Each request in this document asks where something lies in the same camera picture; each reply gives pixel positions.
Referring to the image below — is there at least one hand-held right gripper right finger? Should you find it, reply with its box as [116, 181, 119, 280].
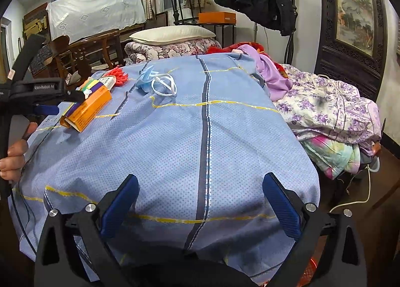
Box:
[262, 172, 368, 287]

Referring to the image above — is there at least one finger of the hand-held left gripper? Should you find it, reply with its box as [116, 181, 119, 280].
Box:
[61, 87, 87, 104]
[26, 104, 60, 117]

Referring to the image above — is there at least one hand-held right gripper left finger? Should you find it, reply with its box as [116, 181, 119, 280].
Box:
[34, 174, 140, 287]

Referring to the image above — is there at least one orange medicine carton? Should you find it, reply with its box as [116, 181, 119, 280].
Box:
[59, 78, 113, 134]

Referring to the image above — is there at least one white medicine box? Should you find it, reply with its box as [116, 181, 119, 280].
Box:
[95, 76, 117, 90]

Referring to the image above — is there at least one red yarn pompom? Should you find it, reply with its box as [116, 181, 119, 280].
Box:
[103, 66, 130, 87]

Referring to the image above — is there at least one blue face mask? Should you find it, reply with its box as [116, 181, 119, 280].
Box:
[135, 66, 178, 97]

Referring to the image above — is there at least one red plastic basket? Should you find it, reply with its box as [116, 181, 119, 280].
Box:
[297, 257, 329, 287]

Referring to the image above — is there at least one person's left hand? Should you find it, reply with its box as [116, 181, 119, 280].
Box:
[0, 122, 38, 184]

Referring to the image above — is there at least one wooden chair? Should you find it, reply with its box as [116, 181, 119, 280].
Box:
[50, 35, 94, 87]
[69, 29, 126, 70]

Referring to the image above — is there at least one wooden shelf with boxes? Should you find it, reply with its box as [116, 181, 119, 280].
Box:
[23, 2, 51, 40]

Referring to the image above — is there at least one pastel tie-dye quilt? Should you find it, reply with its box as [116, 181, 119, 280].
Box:
[301, 135, 363, 179]

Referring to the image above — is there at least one person's leg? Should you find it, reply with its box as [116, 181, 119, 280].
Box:
[106, 243, 254, 287]

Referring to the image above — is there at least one blue checked bed sheet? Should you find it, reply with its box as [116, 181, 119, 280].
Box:
[8, 54, 321, 286]

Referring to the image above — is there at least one white dust cover cloth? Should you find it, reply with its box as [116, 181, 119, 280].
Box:
[46, 0, 147, 44]

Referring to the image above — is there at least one floral folded quilt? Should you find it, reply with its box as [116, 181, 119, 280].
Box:
[124, 38, 222, 65]

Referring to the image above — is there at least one purple floral pajamas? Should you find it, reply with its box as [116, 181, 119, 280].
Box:
[273, 63, 382, 147]

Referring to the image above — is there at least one cream pillow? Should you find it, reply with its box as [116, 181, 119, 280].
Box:
[129, 25, 217, 46]

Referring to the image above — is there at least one lilac garment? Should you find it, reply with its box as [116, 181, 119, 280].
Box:
[231, 45, 293, 101]

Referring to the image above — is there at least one dark carved folding screen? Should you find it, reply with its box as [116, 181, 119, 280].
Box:
[314, 0, 400, 101]

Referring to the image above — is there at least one flat orange box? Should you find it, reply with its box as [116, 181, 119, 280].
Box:
[198, 11, 237, 25]

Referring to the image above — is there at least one black metal side table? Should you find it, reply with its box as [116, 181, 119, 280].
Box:
[204, 23, 236, 53]

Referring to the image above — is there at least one red blanket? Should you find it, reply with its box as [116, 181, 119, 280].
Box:
[206, 42, 288, 78]

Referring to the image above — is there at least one white power cable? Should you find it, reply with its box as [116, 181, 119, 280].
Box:
[329, 137, 380, 212]

